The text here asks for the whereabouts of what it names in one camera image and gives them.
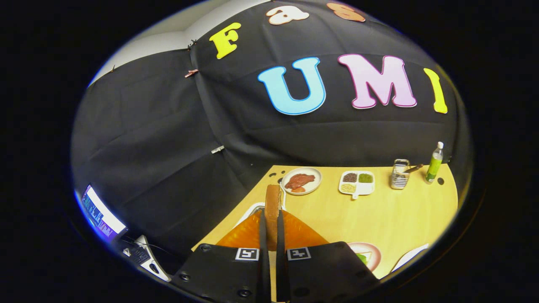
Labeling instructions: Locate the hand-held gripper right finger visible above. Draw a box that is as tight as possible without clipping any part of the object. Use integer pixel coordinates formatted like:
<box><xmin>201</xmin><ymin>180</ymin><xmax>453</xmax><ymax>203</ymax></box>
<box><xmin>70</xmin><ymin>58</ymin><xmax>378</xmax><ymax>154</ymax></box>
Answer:
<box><xmin>276</xmin><ymin>209</ymin><xmax>379</xmax><ymax>303</ymax></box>

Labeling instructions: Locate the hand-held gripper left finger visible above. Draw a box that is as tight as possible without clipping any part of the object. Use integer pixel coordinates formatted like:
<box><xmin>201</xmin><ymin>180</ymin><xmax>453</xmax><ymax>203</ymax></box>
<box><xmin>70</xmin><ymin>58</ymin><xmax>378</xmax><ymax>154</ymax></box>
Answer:
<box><xmin>171</xmin><ymin>209</ymin><xmax>272</xmax><ymax>303</ymax></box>

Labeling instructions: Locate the white toaster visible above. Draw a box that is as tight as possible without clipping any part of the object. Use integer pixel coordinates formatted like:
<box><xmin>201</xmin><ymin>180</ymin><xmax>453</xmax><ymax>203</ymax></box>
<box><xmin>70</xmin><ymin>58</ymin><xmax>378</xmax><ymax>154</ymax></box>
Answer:
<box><xmin>234</xmin><ymin>198</ymin><xmax>288</xmax><ymax>228</ymax></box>

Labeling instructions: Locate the red meat slice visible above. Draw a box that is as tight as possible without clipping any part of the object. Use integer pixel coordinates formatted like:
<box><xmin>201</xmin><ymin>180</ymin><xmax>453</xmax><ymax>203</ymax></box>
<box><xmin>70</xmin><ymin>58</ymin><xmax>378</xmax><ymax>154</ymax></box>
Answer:
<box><xmin>285</xmin><ymin>173</ymin><xmax>316</xmax><ymax>193</ymax></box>

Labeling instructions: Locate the round plate with meat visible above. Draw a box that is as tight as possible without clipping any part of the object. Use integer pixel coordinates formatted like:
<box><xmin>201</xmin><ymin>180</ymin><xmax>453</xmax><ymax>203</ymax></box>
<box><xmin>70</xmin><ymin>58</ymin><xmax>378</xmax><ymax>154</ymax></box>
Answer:
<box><xmin>281</xmin><ymin>167</ymin><xmax>323</xmax><ymax>196</ymax></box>

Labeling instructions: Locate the pink round plate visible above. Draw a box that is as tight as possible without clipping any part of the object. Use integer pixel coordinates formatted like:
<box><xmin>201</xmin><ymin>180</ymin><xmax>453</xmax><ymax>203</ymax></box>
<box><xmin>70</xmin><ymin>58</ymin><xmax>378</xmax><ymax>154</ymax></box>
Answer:
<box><xmin>347</xmin><ymin>242</ymin><xmax>382</xmax><ymax>272</ymax></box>

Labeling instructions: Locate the white divided bean dish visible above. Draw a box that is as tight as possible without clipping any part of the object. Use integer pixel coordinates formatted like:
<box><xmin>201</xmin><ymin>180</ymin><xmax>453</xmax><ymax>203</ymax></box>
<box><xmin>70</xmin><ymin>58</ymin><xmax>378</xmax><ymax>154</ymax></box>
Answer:
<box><xmin>339</xmin><ymin>170</ymin><xmax>375</xmax><ymax>199</ymax></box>

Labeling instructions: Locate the black keyboard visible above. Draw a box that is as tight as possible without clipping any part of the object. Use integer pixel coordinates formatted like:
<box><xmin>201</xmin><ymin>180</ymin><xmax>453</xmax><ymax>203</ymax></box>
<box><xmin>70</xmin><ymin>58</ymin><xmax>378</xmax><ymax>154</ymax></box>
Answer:
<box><xmin>122</xmin><ymin>242</ymin><xmax>152</xmax><ymax>266</ymax></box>

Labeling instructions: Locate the white flat plate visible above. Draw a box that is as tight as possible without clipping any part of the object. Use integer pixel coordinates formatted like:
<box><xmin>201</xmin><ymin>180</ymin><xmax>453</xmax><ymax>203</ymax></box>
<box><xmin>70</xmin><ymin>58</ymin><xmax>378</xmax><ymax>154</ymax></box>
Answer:
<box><xmin>391</xmin><ymin>243</ymin><xmax>430</xmax><ymax>273</ymax></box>

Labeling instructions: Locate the computer monitor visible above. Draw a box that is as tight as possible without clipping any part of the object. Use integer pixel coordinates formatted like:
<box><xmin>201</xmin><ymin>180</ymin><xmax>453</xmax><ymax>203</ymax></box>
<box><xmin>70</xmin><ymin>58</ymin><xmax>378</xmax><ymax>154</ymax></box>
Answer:
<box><xmin>81</xmin><ymin>184</ymin><xmax>128</xmax><ymax>241</ymax></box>

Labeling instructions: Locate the black backdrop cloth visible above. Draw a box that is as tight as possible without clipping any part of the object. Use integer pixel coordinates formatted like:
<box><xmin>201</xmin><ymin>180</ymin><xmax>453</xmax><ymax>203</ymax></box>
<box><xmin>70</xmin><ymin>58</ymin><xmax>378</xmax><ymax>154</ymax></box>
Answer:
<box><xmin>71</xmin><ymin>0</ymin><xmax>471</xmax><ymax>253</ymax></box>

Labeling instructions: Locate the green drink bottle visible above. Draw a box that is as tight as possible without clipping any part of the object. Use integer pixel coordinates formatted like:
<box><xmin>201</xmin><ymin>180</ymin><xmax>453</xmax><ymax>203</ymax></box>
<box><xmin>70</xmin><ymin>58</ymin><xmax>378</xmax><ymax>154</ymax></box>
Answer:
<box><xmin>424</xmin><ymin>141</ymin><xmax>444</xmax><ymax>185</ymax></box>

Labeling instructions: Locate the metal wire basket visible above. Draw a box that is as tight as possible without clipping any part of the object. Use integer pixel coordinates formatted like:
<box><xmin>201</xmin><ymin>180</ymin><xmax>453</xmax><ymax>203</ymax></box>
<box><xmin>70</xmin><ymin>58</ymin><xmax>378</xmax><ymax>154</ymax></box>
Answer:
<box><xmin>390</xmin><ymin>159</ymin><xmax>424</xmax><ymax>190</ymax></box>

